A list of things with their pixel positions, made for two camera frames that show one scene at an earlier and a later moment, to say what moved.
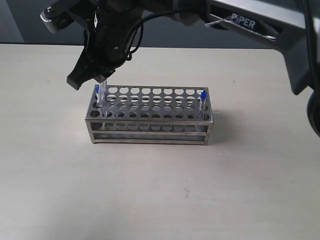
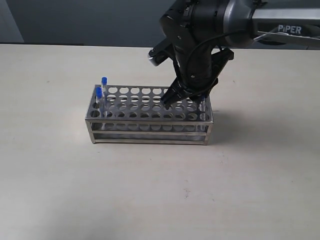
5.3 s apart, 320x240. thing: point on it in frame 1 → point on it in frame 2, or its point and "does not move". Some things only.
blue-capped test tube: x=97 y=87 → x=104 y=80
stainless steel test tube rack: x=149 y=115 does not move
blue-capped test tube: x=102 y=94 → x=99 y=97
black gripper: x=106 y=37 → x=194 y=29
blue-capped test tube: x=202 y=104 does not move
